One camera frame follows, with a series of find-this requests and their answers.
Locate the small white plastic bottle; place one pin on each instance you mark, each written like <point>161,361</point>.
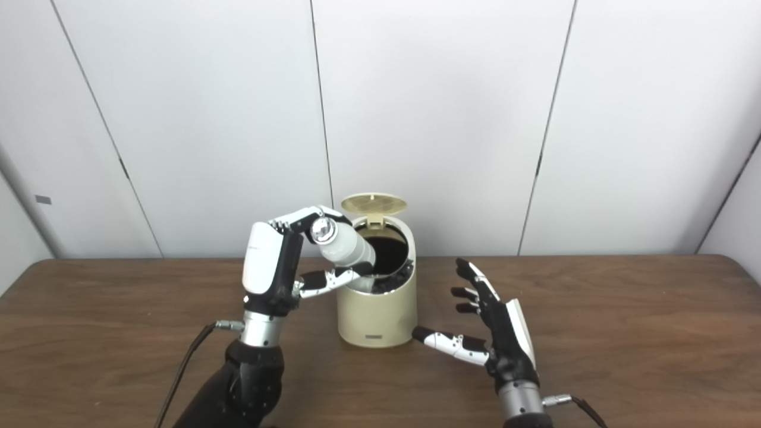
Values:
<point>348,246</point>

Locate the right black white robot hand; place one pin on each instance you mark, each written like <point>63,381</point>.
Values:
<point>508,345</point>

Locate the small grey wall label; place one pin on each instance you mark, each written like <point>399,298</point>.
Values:
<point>43,200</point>

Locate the black bin liner bag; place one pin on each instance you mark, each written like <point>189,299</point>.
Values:
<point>392,255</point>

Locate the cream-colored lidded bin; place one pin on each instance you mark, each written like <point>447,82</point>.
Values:
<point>374,321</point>

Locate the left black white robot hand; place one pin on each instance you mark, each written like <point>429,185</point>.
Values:
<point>264,261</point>

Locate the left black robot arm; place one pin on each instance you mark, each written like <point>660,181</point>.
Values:
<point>250,380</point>

